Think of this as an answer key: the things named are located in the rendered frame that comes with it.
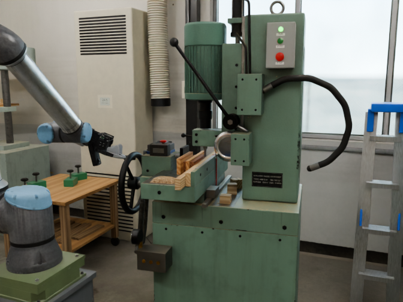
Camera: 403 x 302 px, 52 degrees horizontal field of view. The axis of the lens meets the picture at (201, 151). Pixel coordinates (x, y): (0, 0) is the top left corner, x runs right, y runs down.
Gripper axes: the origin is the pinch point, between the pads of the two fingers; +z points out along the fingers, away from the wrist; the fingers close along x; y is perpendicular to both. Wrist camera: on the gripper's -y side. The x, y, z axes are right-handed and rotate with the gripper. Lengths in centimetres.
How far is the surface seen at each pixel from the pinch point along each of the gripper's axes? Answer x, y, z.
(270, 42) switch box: -19, 70, 48
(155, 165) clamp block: -11.4, 6.9, 19.4
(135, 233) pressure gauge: -30.1, -15.9, 26.2
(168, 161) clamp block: -11.4, 11.0, 24.5
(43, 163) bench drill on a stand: 137, -84, -123
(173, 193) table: -34, 8, 36
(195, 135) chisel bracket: -5.7, 24.5, 30.3
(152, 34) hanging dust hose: 124, 54, -55
